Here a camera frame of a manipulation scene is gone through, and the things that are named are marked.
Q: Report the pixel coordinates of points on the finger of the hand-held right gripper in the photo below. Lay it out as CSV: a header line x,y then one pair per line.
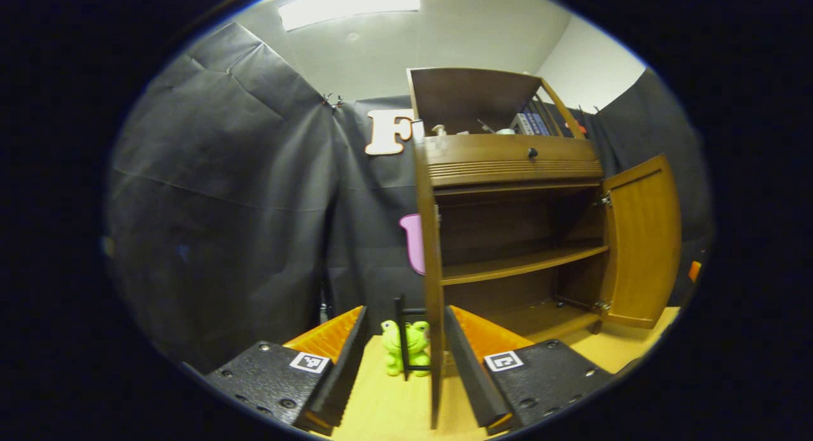
x,y
695,271

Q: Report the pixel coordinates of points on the wooden shoe cabinet door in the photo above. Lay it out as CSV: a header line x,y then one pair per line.
x,y
641,237
432,250

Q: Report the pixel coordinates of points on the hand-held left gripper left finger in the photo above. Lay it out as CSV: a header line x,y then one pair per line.
x,y
340,377

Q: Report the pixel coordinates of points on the green frog toy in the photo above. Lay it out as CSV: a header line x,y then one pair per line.
x,y
416,342

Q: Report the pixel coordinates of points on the dark blue shelf book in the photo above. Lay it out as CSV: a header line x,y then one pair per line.
x,y
533,124

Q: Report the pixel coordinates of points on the white-spined shelf book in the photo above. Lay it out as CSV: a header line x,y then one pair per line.
x,y
519,124

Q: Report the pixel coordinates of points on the wooden double-door shoe cabinet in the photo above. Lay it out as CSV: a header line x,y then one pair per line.
x,y
508,155

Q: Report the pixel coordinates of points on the light blue shelf book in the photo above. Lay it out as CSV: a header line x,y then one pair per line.
x,y
544,124

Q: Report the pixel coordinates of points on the small beige figurine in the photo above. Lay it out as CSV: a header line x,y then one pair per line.
x,y
438,130

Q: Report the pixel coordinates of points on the black backdrop cloth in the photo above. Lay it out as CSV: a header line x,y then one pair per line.
x,y
222,206

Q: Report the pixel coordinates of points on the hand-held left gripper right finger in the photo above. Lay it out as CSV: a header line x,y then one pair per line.
x,y
467,377

